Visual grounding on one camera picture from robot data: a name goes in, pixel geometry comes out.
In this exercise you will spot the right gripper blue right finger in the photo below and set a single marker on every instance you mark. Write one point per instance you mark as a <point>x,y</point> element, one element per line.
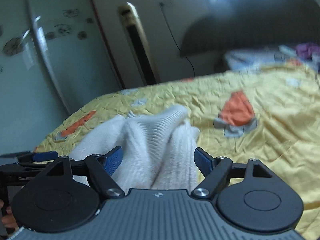
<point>215,172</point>

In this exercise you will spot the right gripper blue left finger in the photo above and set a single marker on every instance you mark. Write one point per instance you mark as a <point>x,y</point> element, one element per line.
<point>100,171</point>

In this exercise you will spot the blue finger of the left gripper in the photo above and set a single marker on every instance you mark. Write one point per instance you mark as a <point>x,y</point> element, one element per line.
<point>30,157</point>

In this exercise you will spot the white knit sweater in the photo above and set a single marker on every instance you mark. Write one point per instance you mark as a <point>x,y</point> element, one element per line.
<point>158,150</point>

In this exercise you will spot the person's left hand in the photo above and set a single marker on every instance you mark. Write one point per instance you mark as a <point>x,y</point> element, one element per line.
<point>9,220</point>

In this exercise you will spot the yellow patterned bed quilt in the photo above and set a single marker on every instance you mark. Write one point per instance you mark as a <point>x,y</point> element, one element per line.
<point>270,113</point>

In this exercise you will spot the frosted glass wardrobe door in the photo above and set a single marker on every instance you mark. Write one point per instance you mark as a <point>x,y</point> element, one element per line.
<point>53,62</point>

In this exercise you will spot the gold standing air conditioner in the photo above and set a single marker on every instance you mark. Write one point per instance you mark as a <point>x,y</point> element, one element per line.
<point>138,43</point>

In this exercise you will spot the purple cloth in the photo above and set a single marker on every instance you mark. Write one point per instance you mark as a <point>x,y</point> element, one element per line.
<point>305,50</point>

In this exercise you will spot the dark padded headboard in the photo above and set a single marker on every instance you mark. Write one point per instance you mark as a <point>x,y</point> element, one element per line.
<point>234,24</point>

